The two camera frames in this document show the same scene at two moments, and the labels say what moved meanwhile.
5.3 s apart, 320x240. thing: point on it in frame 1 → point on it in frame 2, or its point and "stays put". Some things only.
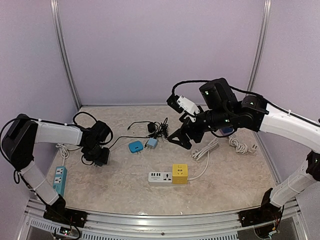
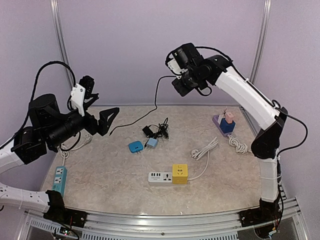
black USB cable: [162, 130] → [147, 114]
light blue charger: [152, 143] stays put
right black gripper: [183, 134] → [183, 89]
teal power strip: [59, 183] stays put
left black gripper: [103, 159] → [103, 126]
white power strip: [160, 178] stays put
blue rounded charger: [135, 147] stays put
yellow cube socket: [179, 174] stays put
